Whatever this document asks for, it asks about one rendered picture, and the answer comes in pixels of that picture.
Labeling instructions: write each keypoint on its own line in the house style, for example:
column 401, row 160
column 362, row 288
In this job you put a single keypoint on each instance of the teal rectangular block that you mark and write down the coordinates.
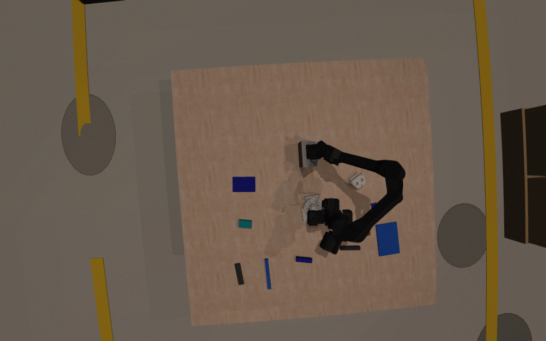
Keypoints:
column 245, row 223

